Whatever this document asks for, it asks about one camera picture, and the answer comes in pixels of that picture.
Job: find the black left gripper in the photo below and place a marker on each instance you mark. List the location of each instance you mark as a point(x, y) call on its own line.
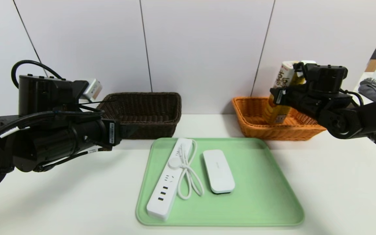
point(112, 133)

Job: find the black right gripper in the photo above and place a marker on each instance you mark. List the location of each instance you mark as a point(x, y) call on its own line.
point(280, 97)

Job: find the yellow hexagonal snack box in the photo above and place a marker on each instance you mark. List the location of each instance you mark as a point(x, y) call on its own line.
point(284, 75)

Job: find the white oblong case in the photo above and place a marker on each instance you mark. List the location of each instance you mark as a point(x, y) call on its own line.
point(219, 173)

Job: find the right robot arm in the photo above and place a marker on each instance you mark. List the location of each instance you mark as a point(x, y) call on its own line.
point(370, 114)

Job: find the dark brown wicker basket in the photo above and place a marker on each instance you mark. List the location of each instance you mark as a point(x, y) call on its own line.
point(155, 124)

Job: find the orange wicker basket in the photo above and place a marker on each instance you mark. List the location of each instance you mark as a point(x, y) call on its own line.
point(250, 127)

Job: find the white side table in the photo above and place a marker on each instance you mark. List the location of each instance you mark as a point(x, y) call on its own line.
point(366, 80)

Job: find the dark grey fabric pouch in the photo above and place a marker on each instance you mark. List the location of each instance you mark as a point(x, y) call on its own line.
point(372, 91)

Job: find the light green plastic tray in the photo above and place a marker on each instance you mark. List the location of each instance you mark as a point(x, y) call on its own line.
point(256, 195)

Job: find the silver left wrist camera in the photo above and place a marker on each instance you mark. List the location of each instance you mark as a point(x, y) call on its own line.
point(91, 89)

